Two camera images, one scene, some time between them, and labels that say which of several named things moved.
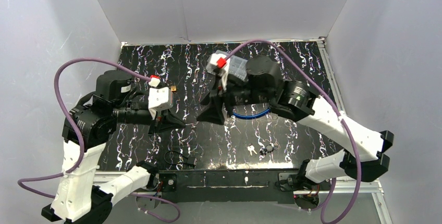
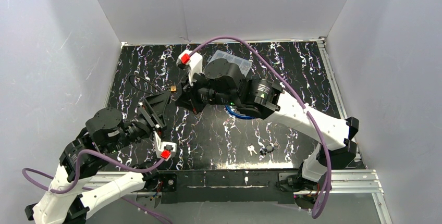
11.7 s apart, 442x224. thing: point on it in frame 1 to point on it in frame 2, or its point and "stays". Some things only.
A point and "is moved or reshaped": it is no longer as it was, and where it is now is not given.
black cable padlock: x=191 y=160 is moved or reshaped
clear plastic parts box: x=237 y=66 stays
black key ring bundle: x=268 y=149 stays
